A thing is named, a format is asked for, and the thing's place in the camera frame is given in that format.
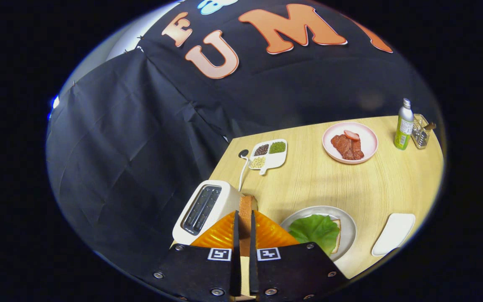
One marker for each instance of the green lettuce leaf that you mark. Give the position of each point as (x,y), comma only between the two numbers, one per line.
(315,230)

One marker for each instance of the white rectangular plate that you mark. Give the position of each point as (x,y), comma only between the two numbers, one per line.
(392,235)

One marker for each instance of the green label metal bottle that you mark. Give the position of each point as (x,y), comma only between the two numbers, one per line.
(403,130)

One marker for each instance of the white divided spice dish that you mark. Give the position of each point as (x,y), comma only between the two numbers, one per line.
(277,160)

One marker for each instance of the pink round plate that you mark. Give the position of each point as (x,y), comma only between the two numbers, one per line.
(370,142)

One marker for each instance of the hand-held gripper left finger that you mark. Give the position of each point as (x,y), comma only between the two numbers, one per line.
(195,272)

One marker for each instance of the toasted bread slice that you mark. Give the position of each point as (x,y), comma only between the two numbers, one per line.
(245,222)

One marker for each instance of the black backdrop cloth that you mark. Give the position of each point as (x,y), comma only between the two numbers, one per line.
(141,147)

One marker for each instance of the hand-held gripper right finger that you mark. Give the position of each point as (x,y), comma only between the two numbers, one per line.
(296,272)

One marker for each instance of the white toaster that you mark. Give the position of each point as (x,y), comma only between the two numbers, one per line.
(224,201)

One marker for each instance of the red sausage slice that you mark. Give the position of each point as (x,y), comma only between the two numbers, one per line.
(351,134)

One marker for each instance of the white bread slice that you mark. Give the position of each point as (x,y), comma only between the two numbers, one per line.
(337,242)

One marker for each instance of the white round plate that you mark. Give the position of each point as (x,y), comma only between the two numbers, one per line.
(349,235)

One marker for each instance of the brown meat slice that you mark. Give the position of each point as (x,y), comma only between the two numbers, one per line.
(344,147)

